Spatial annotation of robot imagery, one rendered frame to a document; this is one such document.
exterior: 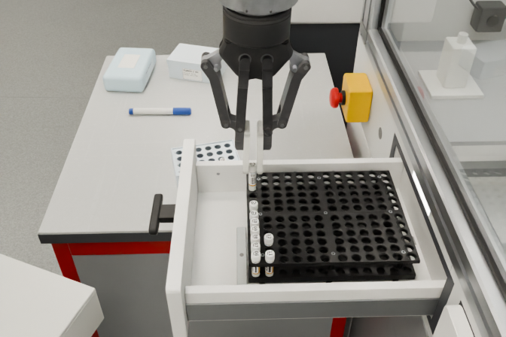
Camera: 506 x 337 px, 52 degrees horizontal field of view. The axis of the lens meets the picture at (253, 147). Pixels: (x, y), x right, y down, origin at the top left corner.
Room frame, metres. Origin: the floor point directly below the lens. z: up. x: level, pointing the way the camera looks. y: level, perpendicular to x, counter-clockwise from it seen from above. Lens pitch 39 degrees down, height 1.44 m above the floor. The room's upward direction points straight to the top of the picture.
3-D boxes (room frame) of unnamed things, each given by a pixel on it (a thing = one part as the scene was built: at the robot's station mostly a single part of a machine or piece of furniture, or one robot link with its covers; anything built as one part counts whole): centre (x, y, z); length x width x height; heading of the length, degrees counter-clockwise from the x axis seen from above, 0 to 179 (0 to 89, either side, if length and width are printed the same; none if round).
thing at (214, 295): (0.52, -0.11, 0.86); 0.40 x 0.26 x 0.06; 92
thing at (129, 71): (1.12, 0.30, 0.78); 0.15 x 0.10 x 0.04; 175
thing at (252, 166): (0.54, 0.00, 0.95); 0.01 x 0.01 x 0.05
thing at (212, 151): (0.76, 0.09, 0.78); 0.12 x 0.08 x 0.04; 103
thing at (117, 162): (0.92, 0.09, 0.38); 0.62 x 0.58 x 0.76; 2
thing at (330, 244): (0.52, -0.10, 0.87); 0.22 x 0.18 x 0.06; 92
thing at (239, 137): (0.54, 0.03, 1.03); 0.03 x 0.01 x 0.05; 91
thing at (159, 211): (0.51, 0.12, 0.91); 0.07 x 0.04 x 0.01; 2
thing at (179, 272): (0.51, 0.10, 0.87); 0.29 x 0.02 x 0.11; 2
